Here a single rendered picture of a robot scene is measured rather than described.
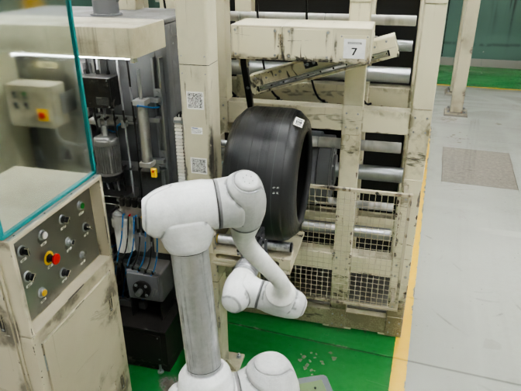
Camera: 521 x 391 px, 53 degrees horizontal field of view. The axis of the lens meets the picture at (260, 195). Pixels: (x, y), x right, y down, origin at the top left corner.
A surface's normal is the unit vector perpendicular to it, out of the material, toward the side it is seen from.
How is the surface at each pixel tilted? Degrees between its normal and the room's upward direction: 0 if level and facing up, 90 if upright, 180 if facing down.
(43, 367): 90
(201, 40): 90
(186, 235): 88
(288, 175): 74
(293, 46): 90
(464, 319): 0
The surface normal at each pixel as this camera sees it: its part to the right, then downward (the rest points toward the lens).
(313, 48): -0.25, 0.41
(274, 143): -0.17, -0.37
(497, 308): 0.00, -0.90
